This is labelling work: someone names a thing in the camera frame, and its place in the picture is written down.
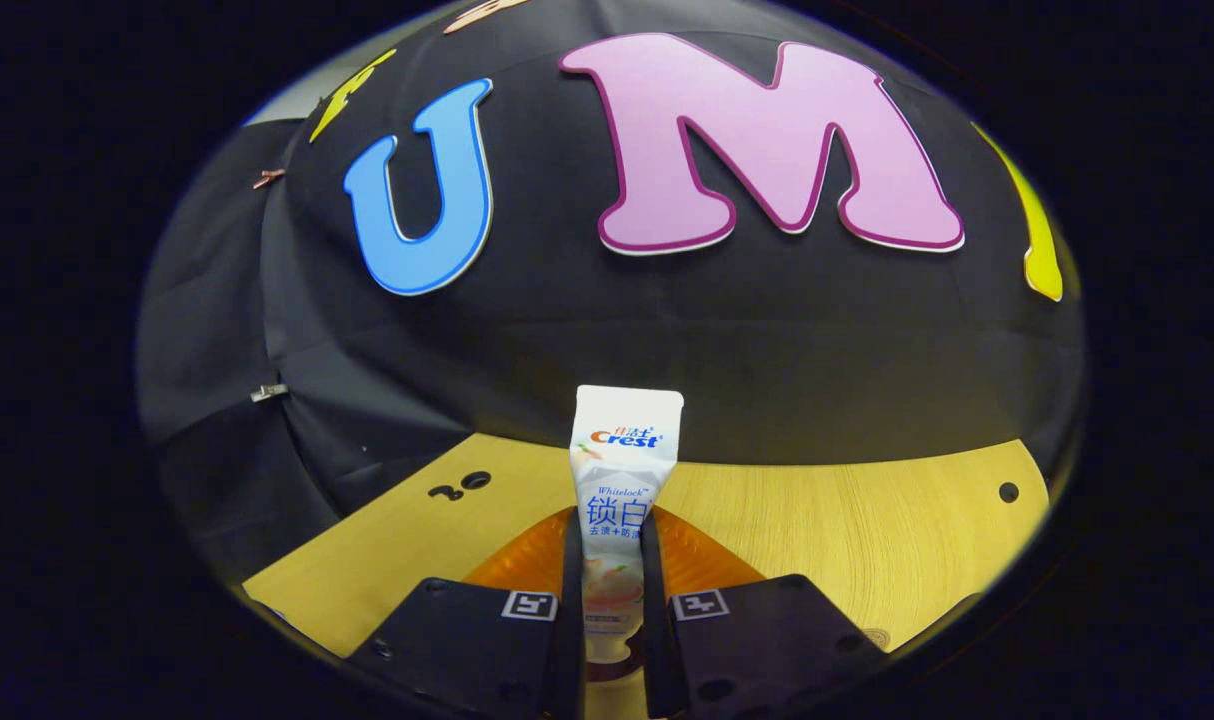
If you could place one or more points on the wooden desktop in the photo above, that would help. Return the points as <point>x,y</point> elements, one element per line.
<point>867,540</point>

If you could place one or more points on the black backdrop cloth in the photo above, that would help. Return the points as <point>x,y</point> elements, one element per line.
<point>767,340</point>

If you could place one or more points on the copper clip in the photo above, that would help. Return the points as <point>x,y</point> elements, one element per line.
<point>267,178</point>

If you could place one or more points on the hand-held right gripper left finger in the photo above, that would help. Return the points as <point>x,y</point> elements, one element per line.
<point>573,620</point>

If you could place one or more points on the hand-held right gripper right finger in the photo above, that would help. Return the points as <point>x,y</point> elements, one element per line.
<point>652,620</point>

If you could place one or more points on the white toothpaste tube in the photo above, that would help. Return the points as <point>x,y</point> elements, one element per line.
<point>627,450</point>

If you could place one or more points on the silver clip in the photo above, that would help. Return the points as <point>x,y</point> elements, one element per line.
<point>267,392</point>

